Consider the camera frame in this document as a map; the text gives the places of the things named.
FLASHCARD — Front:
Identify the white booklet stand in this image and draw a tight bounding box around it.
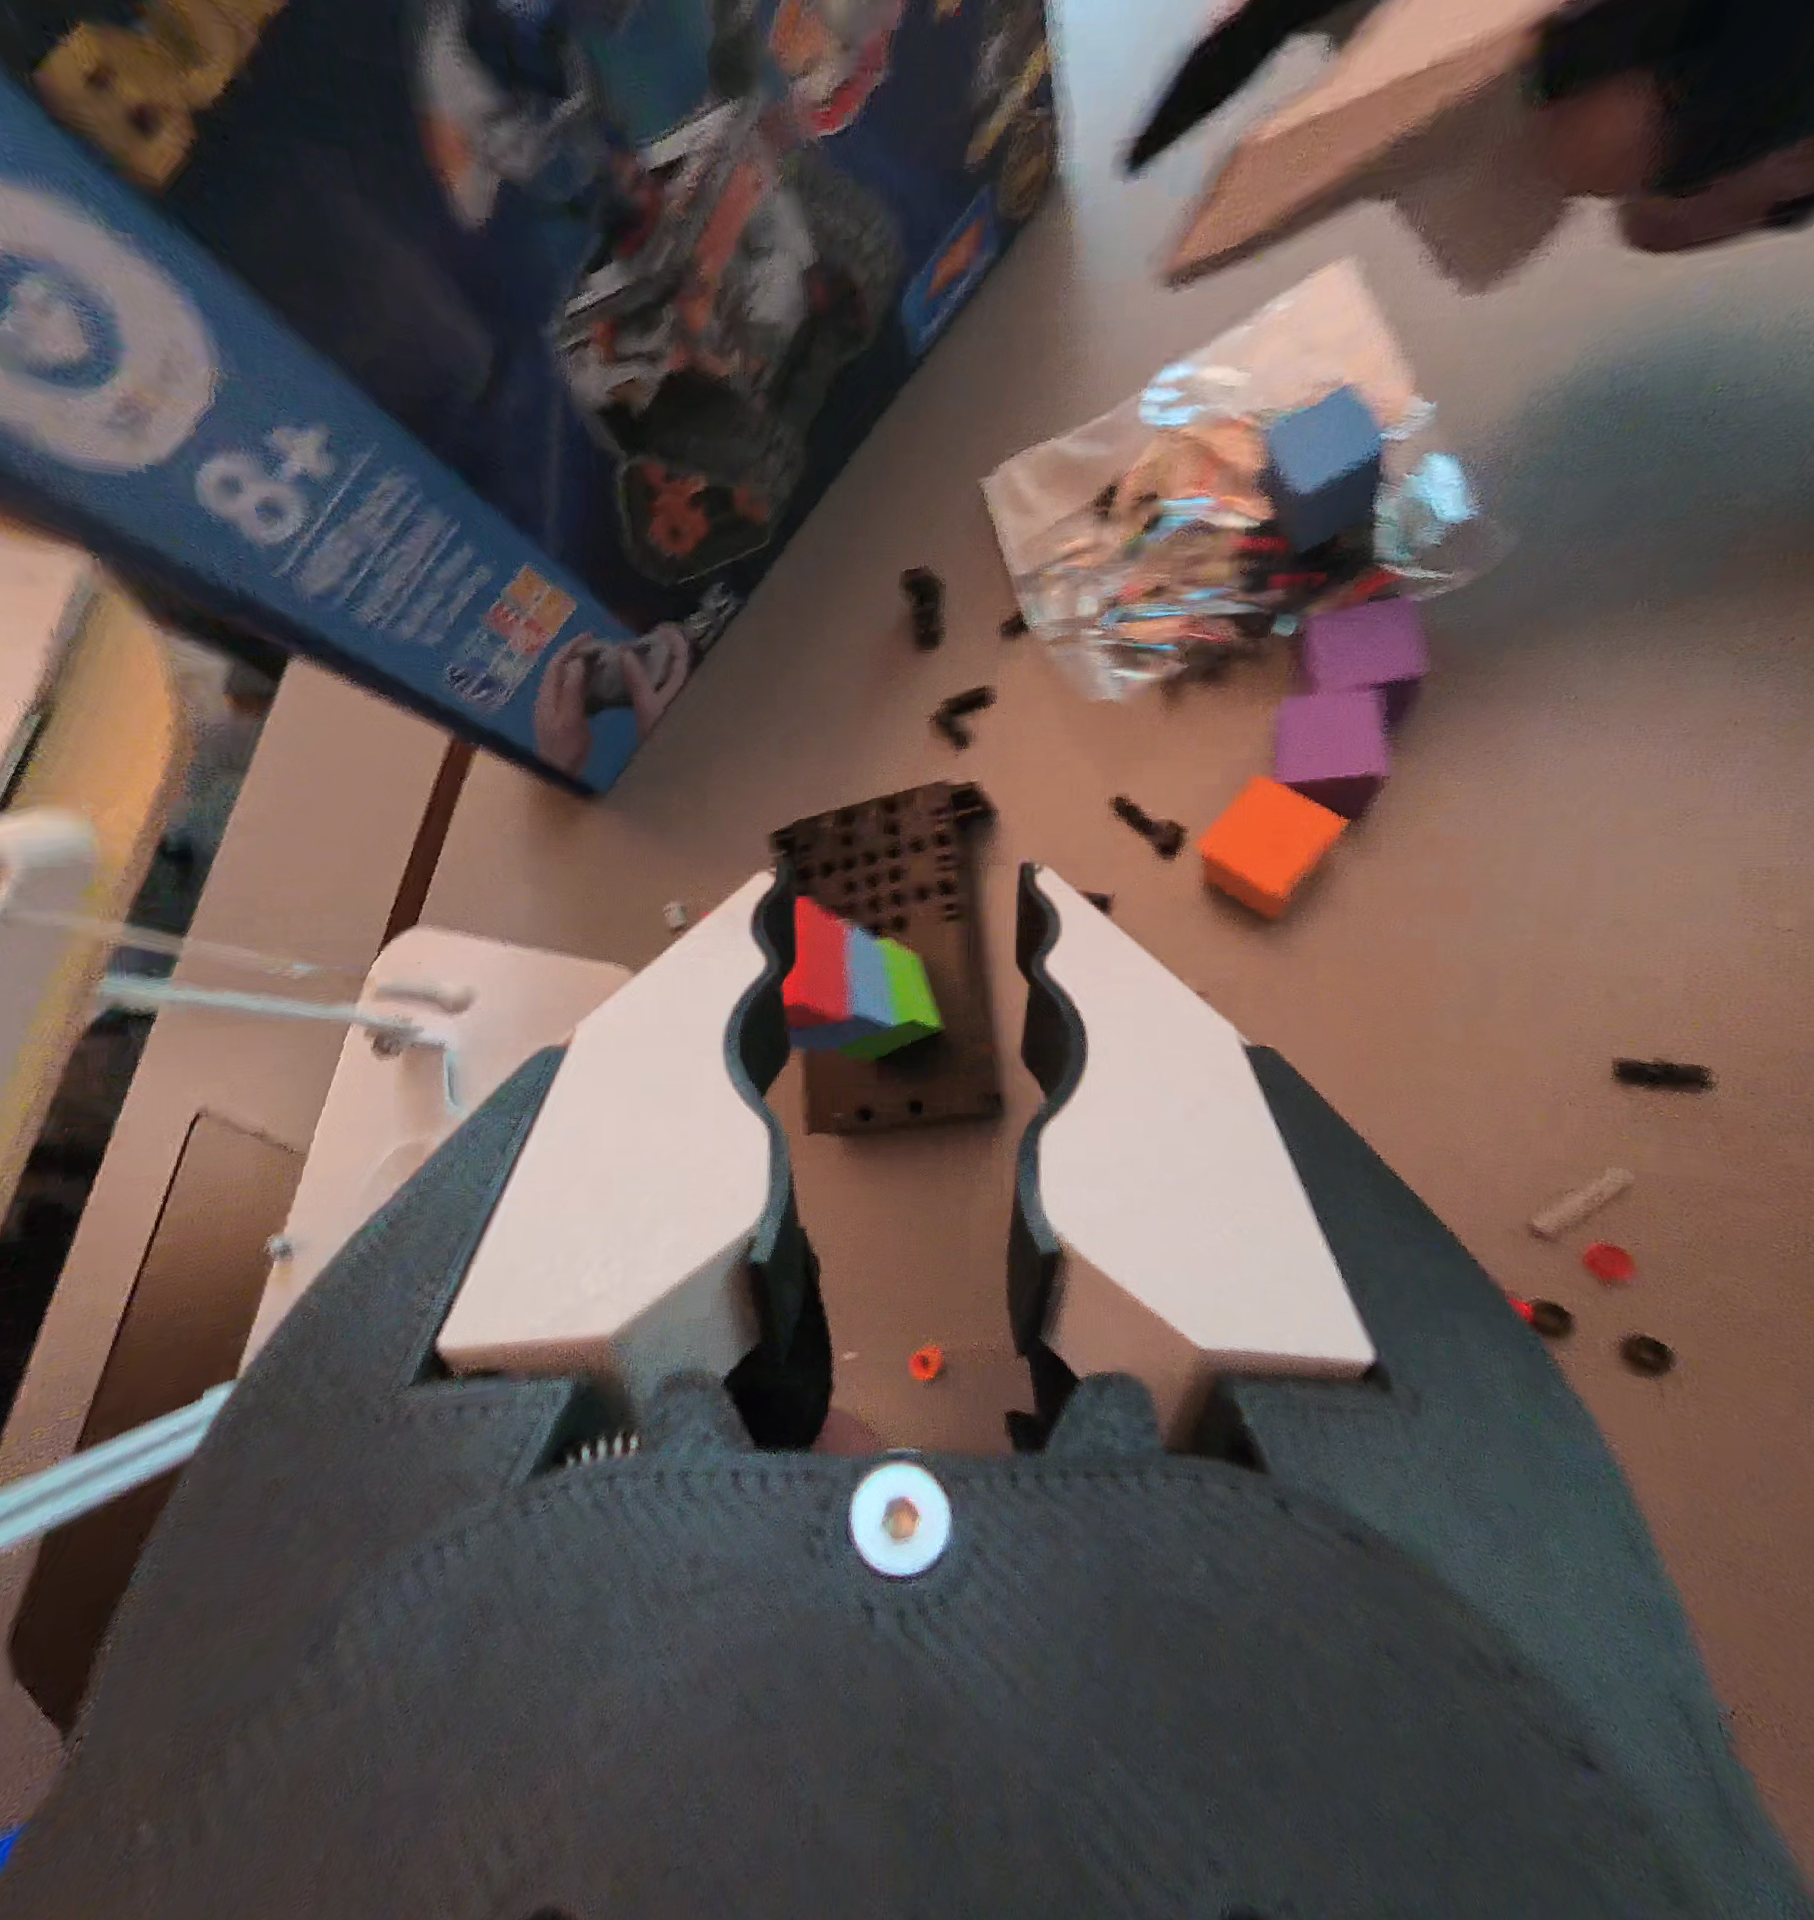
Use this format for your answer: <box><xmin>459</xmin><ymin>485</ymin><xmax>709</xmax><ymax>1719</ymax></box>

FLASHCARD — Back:
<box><xmin>0</xmin><ymin>501</ymin><xmax>642</xmax><ymax>1594</ymax></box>

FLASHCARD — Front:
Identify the green foam cube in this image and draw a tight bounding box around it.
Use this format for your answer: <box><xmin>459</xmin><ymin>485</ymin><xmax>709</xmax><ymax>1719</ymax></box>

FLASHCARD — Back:
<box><xmin>835</xmin><ymin>933</ymin><xmax>948</xmax><ymax>1067</ymax></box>

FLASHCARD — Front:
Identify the orange foam cube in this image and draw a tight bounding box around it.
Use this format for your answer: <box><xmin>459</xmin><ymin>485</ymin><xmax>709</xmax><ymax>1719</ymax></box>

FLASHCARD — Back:
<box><xmin>1196</xmin><ymin>773</ymin><xmax>1355</xmax><ymax>924</ymax></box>

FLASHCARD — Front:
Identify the blue robot kit box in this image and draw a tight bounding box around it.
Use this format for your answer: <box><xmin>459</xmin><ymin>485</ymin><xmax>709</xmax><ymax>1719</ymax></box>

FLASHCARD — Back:
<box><xmin>0</xmin><ymin>0</ymin><xmax>1066</xmax><ymax>800</ymax></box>

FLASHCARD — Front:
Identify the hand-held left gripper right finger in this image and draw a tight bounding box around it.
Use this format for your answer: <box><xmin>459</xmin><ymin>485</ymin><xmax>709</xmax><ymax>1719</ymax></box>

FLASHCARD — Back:
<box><xmin>1002</xmin><ymin>862</ymin><xmax>1378</xmax><ymax>1449</ymax></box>

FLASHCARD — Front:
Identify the red foam cube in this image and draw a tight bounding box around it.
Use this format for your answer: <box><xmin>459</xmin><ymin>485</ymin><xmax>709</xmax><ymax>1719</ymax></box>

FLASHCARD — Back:
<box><xmin>777</xmin><ymin>892</ymin><xmax>858</xmax><ymax>1035</ymax></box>

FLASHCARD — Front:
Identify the clear plastic parts bag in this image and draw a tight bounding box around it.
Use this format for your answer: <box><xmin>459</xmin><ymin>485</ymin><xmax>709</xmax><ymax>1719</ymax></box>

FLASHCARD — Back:
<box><xmin>977</xmin><ymin>254</ymin><xmax>1482</xmax><ymax>705</ymax></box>

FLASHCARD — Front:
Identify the purple foam cube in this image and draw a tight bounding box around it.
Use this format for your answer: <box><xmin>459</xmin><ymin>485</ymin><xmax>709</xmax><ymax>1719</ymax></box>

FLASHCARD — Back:
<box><xmin>1297</xmin><ymin>597</ymin><xmax>1433</xmax><ymax>731</ymax></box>
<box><xmin>1268</xmin><ymin>688</ymin><xmax>1397</xmax><ymax>821</ymax></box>

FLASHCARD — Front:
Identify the grey axle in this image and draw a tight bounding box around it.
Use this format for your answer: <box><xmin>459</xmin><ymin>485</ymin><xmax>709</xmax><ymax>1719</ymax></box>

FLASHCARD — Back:
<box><xmin>1526</xmin><ymin>1167</ymin><xmax>1638</xmax><ymax>1241</ymax></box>

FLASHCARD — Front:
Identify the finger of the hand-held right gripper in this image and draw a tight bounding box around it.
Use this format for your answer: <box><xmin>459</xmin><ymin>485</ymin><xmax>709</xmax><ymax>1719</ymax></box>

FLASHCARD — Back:
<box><xmin>1159</xmin><ymin>0</ymin><xmax>1571</xmax><ymax>290</ymax></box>
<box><xmin>1120</xmin><ymin>0</ymin><xmax>1363</xmax><ymax>178</ymax></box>

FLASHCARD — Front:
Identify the black perforated building plate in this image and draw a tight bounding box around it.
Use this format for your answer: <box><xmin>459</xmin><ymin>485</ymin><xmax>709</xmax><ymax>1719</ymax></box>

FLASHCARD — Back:
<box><xmin>767</xmin><ymin>777</ymin><xmax>1009</xmax><ymax>1140</ymax></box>

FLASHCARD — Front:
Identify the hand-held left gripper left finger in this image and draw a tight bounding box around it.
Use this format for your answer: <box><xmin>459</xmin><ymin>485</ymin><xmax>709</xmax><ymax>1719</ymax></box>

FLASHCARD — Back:
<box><xmin>434</xmin><ymin>867</ymin><xmax>834</xmax><ymax>1449</ymax></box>

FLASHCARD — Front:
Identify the blue foam cube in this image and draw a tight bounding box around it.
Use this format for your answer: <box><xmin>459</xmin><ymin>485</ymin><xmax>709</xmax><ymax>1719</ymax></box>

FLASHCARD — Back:
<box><xmin>1260</xmin><ymin>385</ymin><xmax>1389</xmax><ymax>557</ymax></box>
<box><xmin>784</xmin><ymin>913</ymin><xmax>897</xmax><ymax>1054</ymax></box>

